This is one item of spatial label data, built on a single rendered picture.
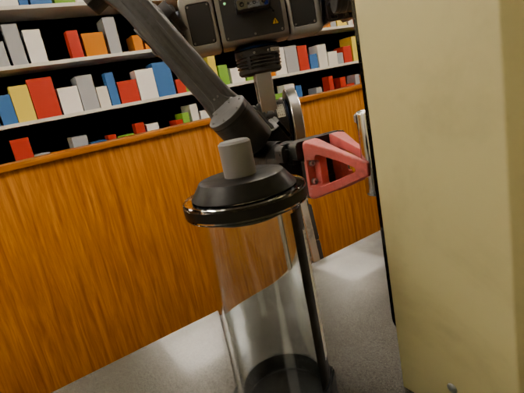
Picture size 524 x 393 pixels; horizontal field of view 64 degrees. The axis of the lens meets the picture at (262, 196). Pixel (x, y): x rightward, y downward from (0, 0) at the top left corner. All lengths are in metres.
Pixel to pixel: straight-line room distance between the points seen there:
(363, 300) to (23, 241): 1.85
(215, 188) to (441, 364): 0.25
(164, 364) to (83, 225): 1.73
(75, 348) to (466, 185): 2.26
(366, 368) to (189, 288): 2.09
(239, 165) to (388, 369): 0.28
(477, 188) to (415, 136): 0.06
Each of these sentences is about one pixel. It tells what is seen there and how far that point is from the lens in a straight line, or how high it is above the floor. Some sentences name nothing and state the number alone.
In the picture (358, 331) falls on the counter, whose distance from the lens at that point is 0.56.
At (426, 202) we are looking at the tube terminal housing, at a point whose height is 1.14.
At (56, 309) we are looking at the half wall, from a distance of 2.35.
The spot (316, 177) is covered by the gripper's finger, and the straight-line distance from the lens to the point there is 0.48.
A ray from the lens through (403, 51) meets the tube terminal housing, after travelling 0.34.
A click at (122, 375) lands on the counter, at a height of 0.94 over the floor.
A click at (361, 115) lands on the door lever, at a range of 0.43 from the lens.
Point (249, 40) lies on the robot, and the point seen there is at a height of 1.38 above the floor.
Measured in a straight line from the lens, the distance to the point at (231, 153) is 0.35.
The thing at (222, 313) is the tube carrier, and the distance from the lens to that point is 0.38.
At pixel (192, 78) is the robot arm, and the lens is 0.66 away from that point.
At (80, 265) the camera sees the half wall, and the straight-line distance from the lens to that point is 2.31.
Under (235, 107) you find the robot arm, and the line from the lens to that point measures 0.53.
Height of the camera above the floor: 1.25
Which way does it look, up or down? 14 degrees down
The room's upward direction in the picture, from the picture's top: 11 degrees counter-clockwise
